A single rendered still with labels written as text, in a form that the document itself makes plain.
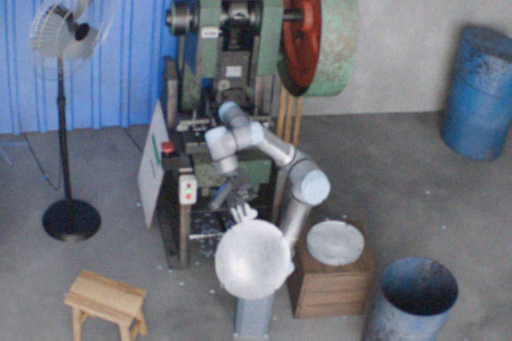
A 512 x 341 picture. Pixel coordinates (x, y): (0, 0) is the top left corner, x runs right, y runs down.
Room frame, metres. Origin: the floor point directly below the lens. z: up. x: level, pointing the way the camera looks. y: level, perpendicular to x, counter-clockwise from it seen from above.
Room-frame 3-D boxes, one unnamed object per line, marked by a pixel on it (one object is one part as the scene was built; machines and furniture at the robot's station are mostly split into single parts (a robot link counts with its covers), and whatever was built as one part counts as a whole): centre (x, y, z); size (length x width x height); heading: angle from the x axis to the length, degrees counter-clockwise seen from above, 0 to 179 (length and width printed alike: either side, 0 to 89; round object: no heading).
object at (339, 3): (3.18, -0.11, 1.33); 1.03 x 0.28 x 0.82; 18
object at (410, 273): (2.15, -0.85, 0.24); 0.42 x 0.42 x 0.48
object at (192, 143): (2.98, 0.17, 0.68); 0.45 x 0.30 x 0.06; 108
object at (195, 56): (3.11, 0.22, 0.83); 0.79 x 0.43 x 1.34; 18
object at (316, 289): (2.54, -0.45, 0.18); 0.40 x 0.38 x 0.35; 11
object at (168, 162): (2.66, 0.40, 0.62); 0.10 x 0.06 x 0.20; 108
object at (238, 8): (2.98, 0.17, 1.27); 0.21 x 0.12 x 0.34; 18
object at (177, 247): (3.03, 0.47, 0.45); 0.92 x 0.12 x 0.90; 18
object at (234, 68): (2.94, 0.16, 1.04); 0.17 x 0.15 x 0.30; 18
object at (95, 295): (2.00, 0.62, 0.16); 0.34 x 0.24 x 0.34; 79
